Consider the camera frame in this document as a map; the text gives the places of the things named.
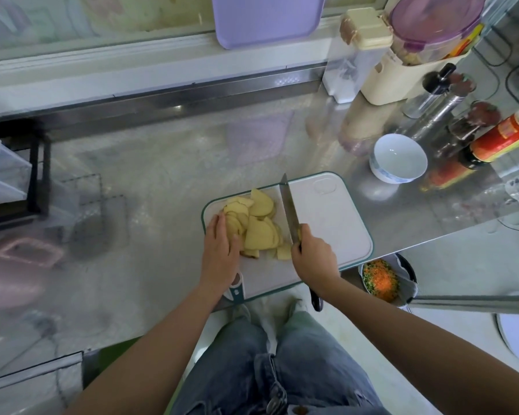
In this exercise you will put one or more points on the person's right hand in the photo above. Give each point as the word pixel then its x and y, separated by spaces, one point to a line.
pixel 316 259

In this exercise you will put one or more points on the person's left hand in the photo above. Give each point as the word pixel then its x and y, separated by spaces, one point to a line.
pixel 221 255

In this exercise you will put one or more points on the pile of yellow potato slices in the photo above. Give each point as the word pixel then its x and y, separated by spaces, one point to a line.
pixel 259 229

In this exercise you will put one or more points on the steel cleaver knife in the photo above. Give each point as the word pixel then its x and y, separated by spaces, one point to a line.
pixel 290 207

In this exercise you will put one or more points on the white bowl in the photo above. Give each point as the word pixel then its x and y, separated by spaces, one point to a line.
pixel 399 157

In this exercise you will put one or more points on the person's right forearm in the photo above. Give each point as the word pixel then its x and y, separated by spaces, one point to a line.
pixel 432 350

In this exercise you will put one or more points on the person's left forearm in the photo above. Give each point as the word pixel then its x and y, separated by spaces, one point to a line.
pixel 147 358

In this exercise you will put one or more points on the person's white left shoe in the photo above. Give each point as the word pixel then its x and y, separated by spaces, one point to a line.
pixel 240 313

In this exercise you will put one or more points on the metal bowl with scraps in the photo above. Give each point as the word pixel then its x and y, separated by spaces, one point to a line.
pixel 382 281

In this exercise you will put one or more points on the person's blue jeans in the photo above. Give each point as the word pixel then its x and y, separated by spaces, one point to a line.
pixel 242 371

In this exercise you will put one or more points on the white cutting board green rim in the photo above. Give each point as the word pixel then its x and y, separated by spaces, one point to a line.
pixel 333 216

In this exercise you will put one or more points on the green mat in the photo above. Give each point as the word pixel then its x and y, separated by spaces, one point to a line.
pixel 104 363

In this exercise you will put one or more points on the cream plastic canister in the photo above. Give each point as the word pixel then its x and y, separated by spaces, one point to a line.
pixel 389 82

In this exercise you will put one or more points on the clear container cream lid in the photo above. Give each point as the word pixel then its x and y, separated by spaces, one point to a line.
pixel 350 64

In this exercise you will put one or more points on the black metal rack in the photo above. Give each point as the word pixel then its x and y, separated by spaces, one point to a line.
pixel 39 168

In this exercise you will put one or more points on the steel shaker brown cap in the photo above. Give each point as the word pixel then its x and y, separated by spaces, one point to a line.
pixel 445 103

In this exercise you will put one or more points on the glass bottle black cap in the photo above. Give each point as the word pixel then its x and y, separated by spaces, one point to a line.
pixel 432 89

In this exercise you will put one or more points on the glass jar red lid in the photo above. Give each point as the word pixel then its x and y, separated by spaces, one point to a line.
pixel 477 118

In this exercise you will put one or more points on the sauce bottle red label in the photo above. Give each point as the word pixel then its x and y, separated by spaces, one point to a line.
pixel 502 138

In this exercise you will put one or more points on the clear plastic storage box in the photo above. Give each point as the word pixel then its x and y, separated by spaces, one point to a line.
pixel 4 173

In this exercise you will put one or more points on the steel bin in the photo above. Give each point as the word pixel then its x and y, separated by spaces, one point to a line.
pixel 26 389

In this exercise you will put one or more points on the purple plastic cutting board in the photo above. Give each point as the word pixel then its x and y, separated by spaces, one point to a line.
pixel 268 20

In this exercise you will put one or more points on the purple lid food container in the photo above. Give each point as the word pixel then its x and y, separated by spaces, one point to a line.
pixel 437 26

